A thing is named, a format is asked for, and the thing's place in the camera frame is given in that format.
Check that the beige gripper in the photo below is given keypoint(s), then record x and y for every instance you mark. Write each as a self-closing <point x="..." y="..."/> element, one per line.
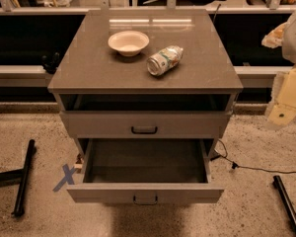
<point x="282" y="108"/>

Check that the grey drawer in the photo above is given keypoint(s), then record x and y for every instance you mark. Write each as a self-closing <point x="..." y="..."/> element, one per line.
<point x="145" y="172"/>
<point x="127" y="124"/>

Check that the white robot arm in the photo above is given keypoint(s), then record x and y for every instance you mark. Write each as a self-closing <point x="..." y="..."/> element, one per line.
<point x="285" y="36"/>

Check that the grey drawer cabinet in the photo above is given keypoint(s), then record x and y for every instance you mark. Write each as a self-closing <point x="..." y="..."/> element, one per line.
<point x="94" y="77"/>

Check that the grey top drawer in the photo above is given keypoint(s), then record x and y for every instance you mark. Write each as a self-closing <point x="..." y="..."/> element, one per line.
<point x="127" y="124"/>

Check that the black stand leg right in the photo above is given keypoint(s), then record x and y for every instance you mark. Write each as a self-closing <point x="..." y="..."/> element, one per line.
<point x="278" y="184"/>

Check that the black stand leg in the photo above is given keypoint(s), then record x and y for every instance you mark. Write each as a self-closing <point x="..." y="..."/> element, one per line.
<point x="278" y="184"/>
<point x="20" y="176"/>

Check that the crushed drink can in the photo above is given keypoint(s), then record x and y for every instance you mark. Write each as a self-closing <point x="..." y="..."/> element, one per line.
<point x="164" y="60"/>

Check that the white paper bowl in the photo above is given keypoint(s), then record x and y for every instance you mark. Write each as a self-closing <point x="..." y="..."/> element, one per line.
<point x="128" y="43"/>

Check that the blue tape cross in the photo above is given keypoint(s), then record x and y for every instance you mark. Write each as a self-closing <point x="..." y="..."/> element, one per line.
<point x="67" y="178"/>

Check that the black stand leg left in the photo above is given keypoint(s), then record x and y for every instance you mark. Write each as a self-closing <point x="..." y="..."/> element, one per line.
<point x="20" y="176"/>

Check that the black clamp on rail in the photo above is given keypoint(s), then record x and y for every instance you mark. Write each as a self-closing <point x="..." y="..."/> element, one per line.
<point x="50" y="63"/>

